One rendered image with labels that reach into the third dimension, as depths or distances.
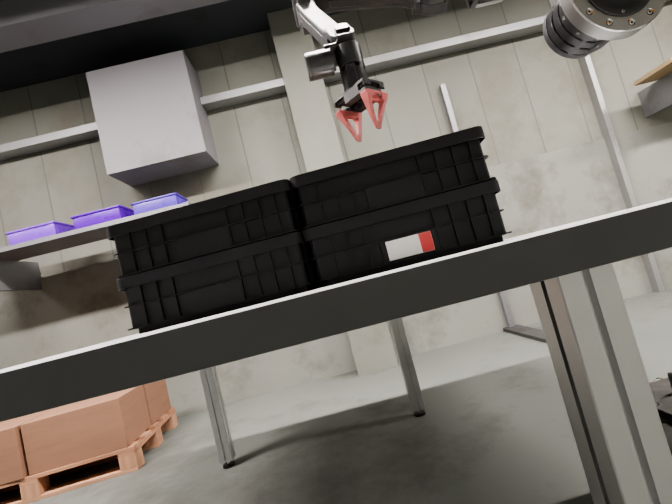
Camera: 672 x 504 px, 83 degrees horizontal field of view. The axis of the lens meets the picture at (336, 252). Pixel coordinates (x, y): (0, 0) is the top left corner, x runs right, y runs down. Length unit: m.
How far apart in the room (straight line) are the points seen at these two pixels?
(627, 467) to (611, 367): 0.09
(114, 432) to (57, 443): 0.28
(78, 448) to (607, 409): 2.46
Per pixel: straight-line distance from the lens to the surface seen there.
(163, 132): 3.17
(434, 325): 3.16
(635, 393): 0.50
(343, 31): 0.99
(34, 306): 3.82
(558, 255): 0.39
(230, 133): 3.38
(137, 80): 3.40
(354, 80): 0.89
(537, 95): 3.83
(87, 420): 2.57
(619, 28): 1.02
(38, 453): 2.72
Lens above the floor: 0.70
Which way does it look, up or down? 4 degrees up
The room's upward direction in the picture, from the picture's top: 14 degrees counter-clockwise
